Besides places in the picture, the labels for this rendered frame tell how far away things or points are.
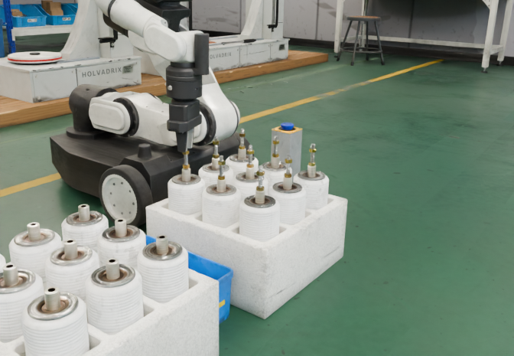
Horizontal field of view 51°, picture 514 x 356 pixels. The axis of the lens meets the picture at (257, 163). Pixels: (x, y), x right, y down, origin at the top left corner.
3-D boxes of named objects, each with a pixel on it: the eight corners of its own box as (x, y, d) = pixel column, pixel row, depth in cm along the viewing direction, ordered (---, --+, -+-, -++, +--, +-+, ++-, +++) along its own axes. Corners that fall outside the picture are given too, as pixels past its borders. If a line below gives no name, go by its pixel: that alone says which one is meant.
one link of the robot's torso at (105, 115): (89, 130, 198) (86, 95, 194) (130, 120, 214) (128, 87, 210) (126, 140, 187) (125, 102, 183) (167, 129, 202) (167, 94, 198)
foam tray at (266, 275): (148, 268, 147) (144, 207, 141) (236, 221, 177) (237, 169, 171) (265, 320, 125) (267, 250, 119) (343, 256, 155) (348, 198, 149)
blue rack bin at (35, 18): (-11, 24, 584) (-13, 4, 577) (21, 23, 614) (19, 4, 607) (17, 27, 557) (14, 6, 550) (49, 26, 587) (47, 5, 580)
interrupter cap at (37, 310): (17, 310, 84) (17, 306, 84) (60, 289, 90) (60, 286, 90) (46, 328, 80) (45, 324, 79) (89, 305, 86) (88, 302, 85)
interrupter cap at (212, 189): (200, 193, 132) (200, 191, 132) (216, 184, 139) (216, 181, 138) (226, 199, 129) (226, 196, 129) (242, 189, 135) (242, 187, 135)
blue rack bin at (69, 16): (25, 23, 618) (24, 4, 611) (54, 21, 648) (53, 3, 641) (53, 25, 591) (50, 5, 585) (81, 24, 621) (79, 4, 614)
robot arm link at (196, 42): (157, 80, 130) (156, 31, 126) (183, 74, 139) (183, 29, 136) (197, 85, 125) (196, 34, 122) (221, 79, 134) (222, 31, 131)
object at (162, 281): (131, 334, 107) (125, 253, 102) (165, 312, 115) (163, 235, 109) (165, 354, 102) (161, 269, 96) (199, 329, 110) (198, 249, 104)
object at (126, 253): (92, 313, 114) (86, 236, 108) (128, 294, 121) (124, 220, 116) (123, 330, 109) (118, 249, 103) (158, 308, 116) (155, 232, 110)
